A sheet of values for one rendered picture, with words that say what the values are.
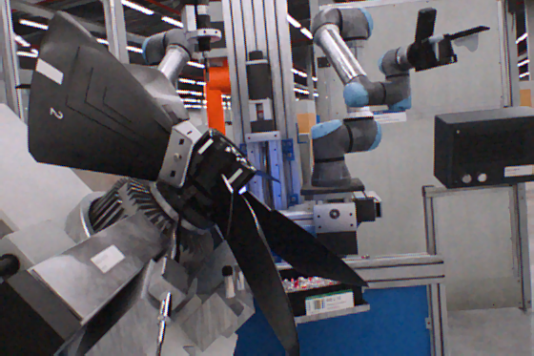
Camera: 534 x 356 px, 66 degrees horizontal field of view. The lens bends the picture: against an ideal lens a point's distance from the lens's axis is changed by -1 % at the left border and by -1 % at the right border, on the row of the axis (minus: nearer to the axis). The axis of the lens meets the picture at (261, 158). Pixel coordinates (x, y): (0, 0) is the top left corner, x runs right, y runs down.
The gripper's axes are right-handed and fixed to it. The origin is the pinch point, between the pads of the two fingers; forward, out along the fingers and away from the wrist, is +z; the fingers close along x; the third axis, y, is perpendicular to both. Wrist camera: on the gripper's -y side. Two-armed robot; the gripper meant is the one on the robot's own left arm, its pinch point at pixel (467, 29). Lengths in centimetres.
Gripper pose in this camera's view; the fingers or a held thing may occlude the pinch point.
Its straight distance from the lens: 119.4
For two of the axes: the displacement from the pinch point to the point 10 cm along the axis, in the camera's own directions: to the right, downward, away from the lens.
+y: 2.2, 9.7, 1.0
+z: 3.0, 0.3, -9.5
